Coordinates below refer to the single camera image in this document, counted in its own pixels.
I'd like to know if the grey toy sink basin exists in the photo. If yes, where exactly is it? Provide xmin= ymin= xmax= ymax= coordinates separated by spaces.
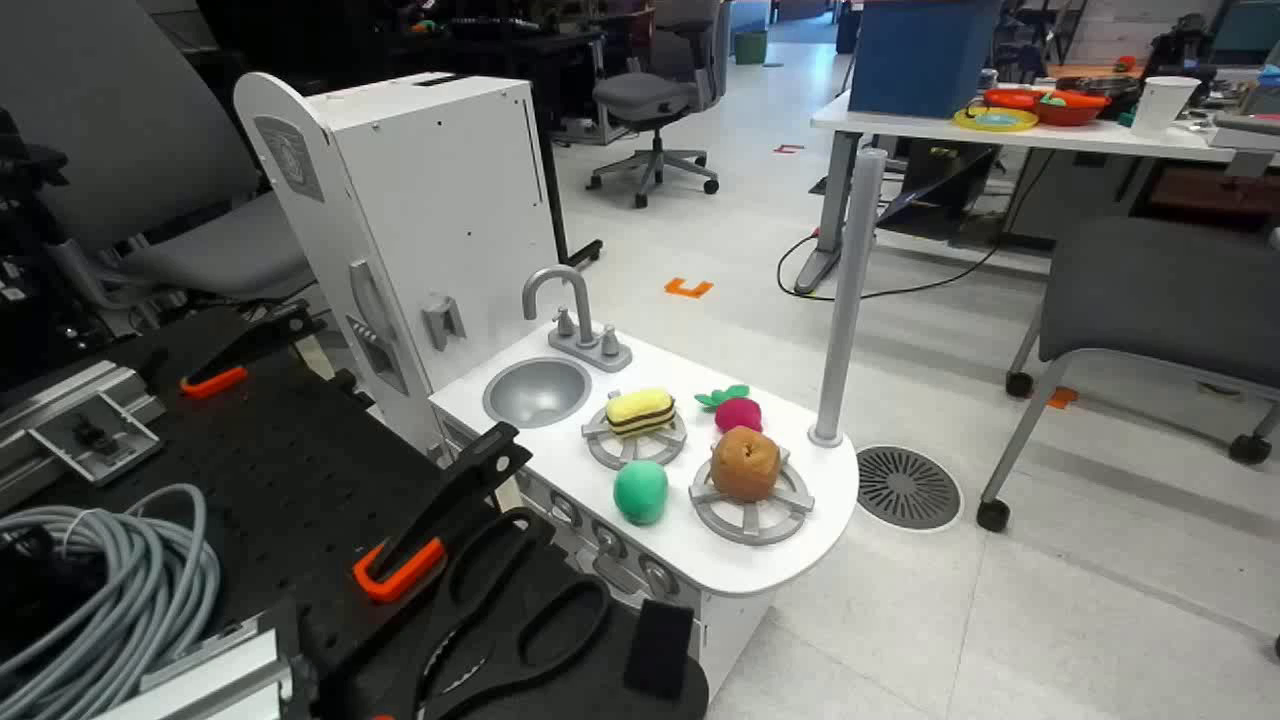
xmin=479 ymin=358 xmax=594 ymax=432

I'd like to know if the silver switch box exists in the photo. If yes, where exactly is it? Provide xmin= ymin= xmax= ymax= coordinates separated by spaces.
xmin=27 ymin=389 xmax=167 ymax=488

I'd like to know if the large black orange clamp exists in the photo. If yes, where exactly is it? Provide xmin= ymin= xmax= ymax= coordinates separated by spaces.
xmin=347 ymin=419 xmax=536 ymax=610

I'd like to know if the light grey padded chair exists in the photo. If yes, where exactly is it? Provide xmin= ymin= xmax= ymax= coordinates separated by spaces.
xmin=0 ymin=0 xmax=314 ymax=305

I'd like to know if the black floor cable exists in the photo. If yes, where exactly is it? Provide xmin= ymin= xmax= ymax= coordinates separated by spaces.
xmin=772 ymin=143 xmax=1071 ymax=305

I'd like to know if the green plush ball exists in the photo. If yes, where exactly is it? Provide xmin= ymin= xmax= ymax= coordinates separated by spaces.
xmin=612 ymin=457 xmax=671 ymax=532

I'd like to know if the red plush radish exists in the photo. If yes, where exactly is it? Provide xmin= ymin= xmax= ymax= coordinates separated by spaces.
xmin=690 ymin=380 xmax=767 ymax=441

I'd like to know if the grey cable bundle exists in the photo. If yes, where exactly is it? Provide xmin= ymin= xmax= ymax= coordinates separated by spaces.
xmin=0 ymin=481 xmax=225 ymax=720

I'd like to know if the black looped cable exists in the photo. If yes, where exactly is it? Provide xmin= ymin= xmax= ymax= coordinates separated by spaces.
xmin=409 ymin=507 xmax=615 ymax=720

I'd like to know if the round metal floor drain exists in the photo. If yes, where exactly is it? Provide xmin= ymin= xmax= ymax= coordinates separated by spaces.
xmin=854 ymin=446 xmax=964 ymax=532

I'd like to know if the large grey toy burner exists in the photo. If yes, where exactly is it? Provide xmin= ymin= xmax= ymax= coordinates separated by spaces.
xmin=684 ymin=450 xmax=821 ymax=550

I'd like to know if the grey chair with castors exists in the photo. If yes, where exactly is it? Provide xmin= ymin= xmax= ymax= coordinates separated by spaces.
xmin=970 ymin=214 xmax=1280 ymax=535

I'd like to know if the black flat rectangular device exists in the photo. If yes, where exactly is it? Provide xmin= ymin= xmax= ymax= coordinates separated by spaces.
xmin=618 ymin=598 xmax=700 ymax=705

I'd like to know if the small black orange clamp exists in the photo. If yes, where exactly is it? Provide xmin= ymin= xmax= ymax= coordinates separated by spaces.
xmin=175 ymin=305 xmax=322 ymax=409

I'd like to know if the grey upright pole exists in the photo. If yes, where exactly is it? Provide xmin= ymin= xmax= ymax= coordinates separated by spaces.
xmin=809 ymin=143 xmax=893 ymax=454

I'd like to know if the black perforated work table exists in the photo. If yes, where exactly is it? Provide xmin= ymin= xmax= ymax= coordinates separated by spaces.
xmin=23 ymin=302 xmax=712 ymax=720

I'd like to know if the blue storage bin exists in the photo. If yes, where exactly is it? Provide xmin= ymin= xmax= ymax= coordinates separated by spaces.
xmin=846 ymin=0 xmax=1009 ymax=120

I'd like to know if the brown orange plush fruit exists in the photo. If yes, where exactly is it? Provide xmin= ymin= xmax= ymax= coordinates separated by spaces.
xmin=709 ymin=424 xmax=785 ymax=507

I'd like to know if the yellow plate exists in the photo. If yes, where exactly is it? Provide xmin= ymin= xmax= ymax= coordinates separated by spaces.
xmin=946 ymin=105 xmax=1044 ymax=137

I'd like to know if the white desk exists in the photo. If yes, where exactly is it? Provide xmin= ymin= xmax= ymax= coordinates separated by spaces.
xmin=790 ymin=87 xmax=1280 ymax=302

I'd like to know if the orange bowl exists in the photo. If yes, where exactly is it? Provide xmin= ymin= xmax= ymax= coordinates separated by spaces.
xmin=983 ymin=80 xmax=1115 ymax=133

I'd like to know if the dark grey office chair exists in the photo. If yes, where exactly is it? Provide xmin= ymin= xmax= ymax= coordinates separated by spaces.
xmin=585 ymin=0 xmax=735 ymax=214

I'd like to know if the small grey toy burner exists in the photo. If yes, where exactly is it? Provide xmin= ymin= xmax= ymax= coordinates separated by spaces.
xmin=580 ymin=405 xmax=690 ymax=474

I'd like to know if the grey toy faucet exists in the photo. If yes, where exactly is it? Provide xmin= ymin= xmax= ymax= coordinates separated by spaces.
xmin=518 ymin=266 xmax=637 ymax=375

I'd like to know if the white cup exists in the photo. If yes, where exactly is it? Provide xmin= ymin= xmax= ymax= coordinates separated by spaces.
xmin=1133 ymin=74 xmax=1204 ymax=137

